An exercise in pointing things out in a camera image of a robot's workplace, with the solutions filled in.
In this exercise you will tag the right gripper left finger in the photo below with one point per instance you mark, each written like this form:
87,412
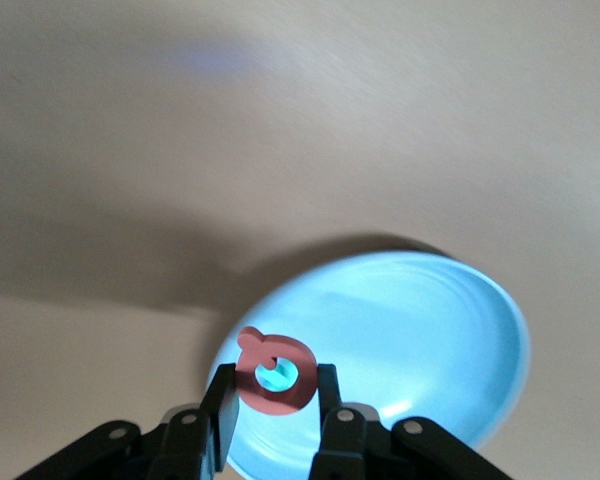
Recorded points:
220,415

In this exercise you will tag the red letter Q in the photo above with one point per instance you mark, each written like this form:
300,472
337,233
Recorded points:
280,402

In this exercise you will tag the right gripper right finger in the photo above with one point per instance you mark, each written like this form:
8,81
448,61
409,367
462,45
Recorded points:
335,430

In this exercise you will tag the blue plate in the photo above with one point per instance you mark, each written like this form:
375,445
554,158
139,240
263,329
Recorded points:
405,350

